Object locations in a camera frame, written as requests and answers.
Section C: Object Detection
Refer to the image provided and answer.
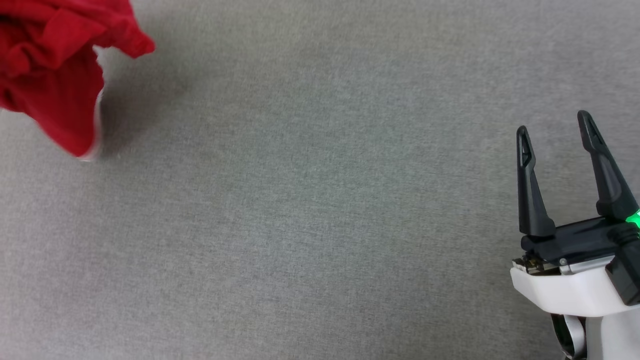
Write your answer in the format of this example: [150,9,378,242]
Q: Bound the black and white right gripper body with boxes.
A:
[510,216,640,318]

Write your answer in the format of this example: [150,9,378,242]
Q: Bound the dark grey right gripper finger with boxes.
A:
[516,125,556,238]
[577,110,640,224]

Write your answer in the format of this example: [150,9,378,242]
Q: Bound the red garment with white trim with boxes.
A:
[0,0,156,161]

